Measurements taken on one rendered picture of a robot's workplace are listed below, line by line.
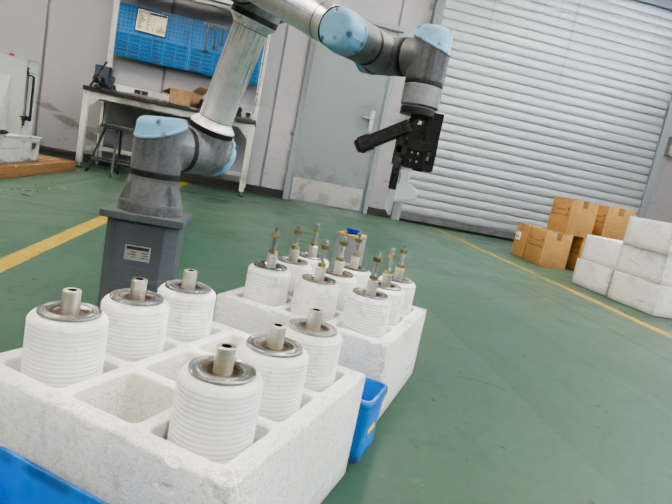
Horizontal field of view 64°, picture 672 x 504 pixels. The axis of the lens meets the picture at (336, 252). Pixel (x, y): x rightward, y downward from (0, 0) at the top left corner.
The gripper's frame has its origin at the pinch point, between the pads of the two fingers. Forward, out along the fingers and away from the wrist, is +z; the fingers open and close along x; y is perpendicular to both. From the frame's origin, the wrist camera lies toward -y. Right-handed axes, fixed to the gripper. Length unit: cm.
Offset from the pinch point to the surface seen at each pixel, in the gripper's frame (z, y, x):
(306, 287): 19.5, -12.8, -1.4
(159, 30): -105, -272, 446
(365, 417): 34.4, 4.1, -22.6
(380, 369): 30.5, 5.4, -9.0
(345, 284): 19.7, -5.7, 10.5
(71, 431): 28, -28, -58
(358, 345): 27.1, 0.3, -7.7
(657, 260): 12, 158, 223
